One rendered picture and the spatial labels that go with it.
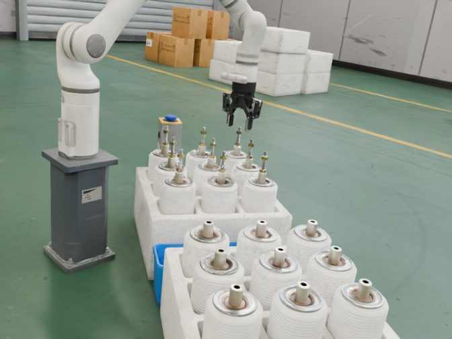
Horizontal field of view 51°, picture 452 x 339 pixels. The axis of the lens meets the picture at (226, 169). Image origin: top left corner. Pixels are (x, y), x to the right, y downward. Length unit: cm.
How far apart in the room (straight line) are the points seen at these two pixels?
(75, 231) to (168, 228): 24
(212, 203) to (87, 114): 40
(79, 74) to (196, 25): 408
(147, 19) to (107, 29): 610
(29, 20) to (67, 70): 524
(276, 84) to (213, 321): 340
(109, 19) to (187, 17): 404
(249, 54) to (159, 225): 58
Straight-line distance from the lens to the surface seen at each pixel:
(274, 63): 409
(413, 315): 139
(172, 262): 104
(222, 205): 128
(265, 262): 94
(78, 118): 123
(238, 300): 80
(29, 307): 124
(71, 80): 122
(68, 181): 126
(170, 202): 125
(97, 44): 119
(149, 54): 555
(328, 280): 97
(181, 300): 93
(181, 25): 530
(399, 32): 678
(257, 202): 131
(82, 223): 130
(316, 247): 105
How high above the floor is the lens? 72
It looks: 19 degrees down
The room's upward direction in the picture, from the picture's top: 7 degrees clockwise
